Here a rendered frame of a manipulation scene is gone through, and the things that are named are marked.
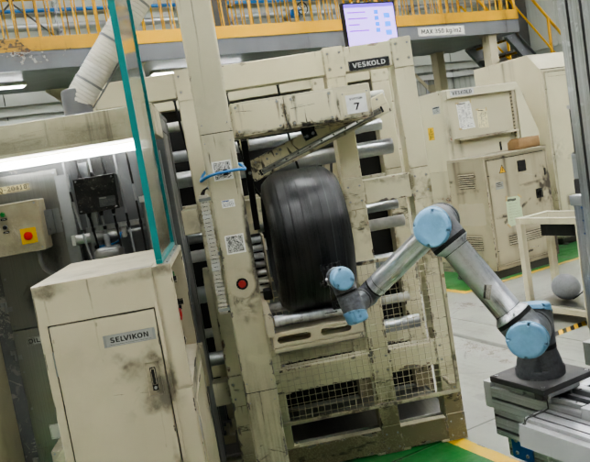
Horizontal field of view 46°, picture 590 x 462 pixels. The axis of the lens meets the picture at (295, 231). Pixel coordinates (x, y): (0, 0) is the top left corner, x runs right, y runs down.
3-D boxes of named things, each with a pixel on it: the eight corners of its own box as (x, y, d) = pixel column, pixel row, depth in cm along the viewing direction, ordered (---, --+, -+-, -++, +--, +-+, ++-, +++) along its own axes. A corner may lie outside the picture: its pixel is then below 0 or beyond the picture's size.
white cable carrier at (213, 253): (220, 314, 275) (198, 195, 270) (220, 313, 279) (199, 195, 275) (231, 313, 275) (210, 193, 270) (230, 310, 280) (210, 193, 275)
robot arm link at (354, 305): (376, 313, 233) (364, 282, 233) (365, 322, 223) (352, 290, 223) (355, 319, 236) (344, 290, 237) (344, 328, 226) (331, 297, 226)
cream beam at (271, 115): (234, 138, 294) (229, 104, 293) (234, 141, 319) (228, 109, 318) (375, 115, 300) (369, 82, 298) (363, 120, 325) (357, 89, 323)
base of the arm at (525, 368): (576, 369, 216) (573, 339, 215) (542, 384, 209) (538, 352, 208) (539, 361, 230) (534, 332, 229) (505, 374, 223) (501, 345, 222)
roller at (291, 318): (271, 326, 273) (272, 329, 268) (269, 315, 272) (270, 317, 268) (358, 310, 276) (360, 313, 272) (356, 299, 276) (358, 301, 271)
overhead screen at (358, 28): (350, 62, 650) (341, 3, 645) (347, 63, 655) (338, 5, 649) (401, 58, 678) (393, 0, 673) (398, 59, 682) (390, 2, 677)
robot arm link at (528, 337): (561, 332, 209) (442, 194, 217) (557, 347, 196) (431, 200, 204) (529, 354, 214) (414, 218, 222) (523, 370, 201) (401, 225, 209)
